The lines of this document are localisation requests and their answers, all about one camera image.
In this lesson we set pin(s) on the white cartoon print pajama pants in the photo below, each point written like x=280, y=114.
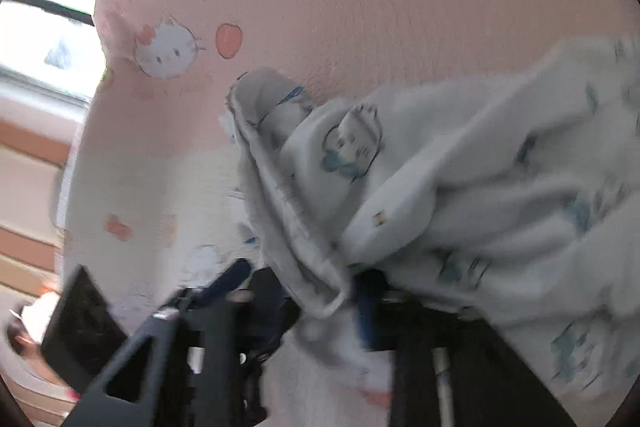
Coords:
x=500, y=157

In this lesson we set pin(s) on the wooden furniture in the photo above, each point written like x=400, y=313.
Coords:
x=30, y=147

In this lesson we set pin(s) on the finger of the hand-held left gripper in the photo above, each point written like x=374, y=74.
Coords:
x=270, y=312

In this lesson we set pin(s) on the pink cat print blanket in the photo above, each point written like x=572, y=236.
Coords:
x=350, y=32

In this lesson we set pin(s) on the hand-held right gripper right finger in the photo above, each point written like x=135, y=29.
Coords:
x=367, y=322

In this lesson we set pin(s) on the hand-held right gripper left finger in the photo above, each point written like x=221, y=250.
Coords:
x=230, y=282

